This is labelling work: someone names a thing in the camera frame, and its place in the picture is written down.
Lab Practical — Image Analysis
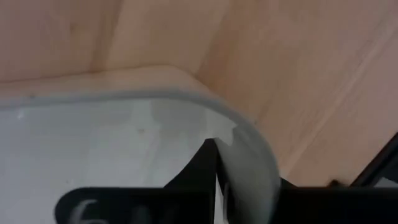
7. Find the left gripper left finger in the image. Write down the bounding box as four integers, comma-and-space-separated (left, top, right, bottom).
54, 138, 218, 224

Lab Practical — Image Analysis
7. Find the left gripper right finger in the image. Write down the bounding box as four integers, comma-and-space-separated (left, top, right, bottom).
273, 179, 398, 224

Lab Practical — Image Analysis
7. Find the white plastic handled bin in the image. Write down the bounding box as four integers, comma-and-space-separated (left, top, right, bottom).
0, 90, 282, 224

